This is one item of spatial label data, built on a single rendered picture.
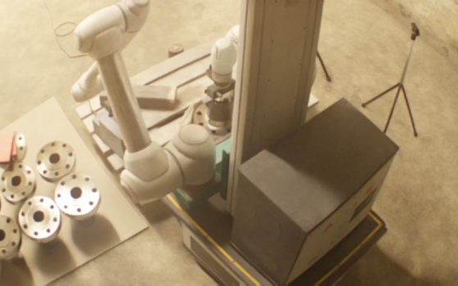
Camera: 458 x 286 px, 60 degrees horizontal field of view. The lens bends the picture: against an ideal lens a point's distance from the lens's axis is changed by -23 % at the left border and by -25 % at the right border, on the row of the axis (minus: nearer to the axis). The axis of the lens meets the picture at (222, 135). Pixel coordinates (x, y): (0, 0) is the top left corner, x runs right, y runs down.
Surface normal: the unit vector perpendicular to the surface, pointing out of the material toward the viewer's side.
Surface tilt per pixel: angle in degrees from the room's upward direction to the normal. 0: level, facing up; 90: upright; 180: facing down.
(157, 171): 54
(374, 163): 0
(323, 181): 0
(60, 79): 0
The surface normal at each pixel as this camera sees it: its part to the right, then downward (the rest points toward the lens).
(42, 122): 0.04, -0.67
